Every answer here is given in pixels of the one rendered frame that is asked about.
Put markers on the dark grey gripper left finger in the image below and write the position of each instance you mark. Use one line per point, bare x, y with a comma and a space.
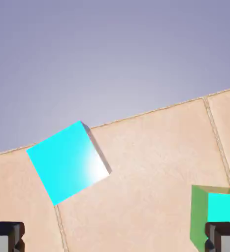
12, 234

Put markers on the large green box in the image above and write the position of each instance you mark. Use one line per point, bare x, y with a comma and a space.
199, 212

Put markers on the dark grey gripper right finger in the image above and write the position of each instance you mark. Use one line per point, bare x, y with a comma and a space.
221, 236

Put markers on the small cyan cube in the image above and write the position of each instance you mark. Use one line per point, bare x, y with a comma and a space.
63, 163

